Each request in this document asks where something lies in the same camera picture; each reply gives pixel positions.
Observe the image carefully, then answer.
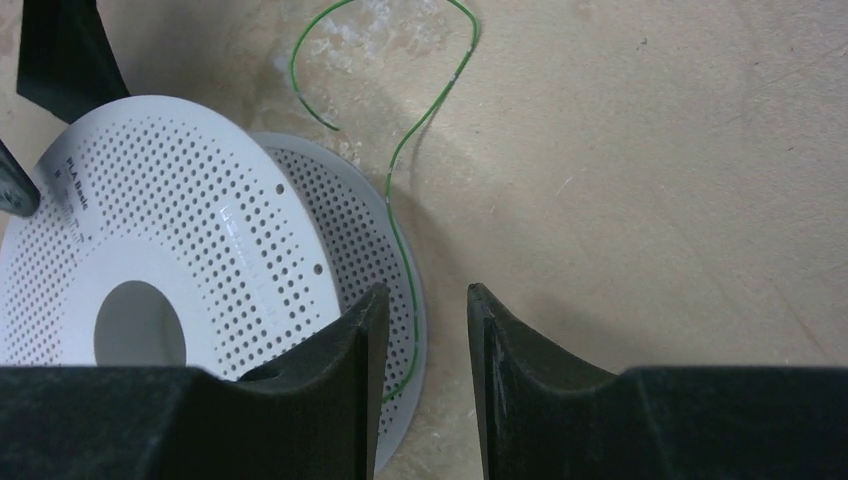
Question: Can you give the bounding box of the green cable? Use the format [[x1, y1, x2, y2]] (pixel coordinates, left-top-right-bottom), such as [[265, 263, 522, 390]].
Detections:
[[288, 0, 481, 405]]

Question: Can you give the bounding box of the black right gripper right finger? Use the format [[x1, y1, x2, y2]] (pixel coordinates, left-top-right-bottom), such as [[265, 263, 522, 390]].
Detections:
[[467, 283, 847, 479]]

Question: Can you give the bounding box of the white perforated spool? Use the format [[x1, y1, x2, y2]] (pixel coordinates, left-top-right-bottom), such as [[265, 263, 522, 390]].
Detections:
[[1, 96, 427, 468]]

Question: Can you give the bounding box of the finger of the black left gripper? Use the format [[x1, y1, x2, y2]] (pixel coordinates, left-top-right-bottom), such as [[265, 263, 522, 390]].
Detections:
[[16, 0, 130, 124], [0, 142, 41, 218]]

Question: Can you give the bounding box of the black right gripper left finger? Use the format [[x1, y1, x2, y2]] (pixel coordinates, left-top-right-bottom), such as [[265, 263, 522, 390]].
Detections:
[[1, 283, 390, 479]]

